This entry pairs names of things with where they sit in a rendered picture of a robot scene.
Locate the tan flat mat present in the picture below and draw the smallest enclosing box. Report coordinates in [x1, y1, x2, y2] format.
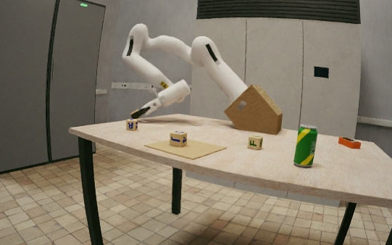
[144, 139, 227, 160]

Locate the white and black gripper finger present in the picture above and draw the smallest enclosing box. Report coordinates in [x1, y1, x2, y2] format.
[131, 107, 151, 119]

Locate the green and yellow striped drink can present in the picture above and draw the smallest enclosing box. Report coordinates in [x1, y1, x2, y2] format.
[293, 125, 317, 167]

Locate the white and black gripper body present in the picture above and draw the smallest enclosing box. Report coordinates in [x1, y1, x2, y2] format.
[142, 98, 163, 115]

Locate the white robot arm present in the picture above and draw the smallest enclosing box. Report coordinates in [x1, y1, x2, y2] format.
[122, 24, 248, 107]

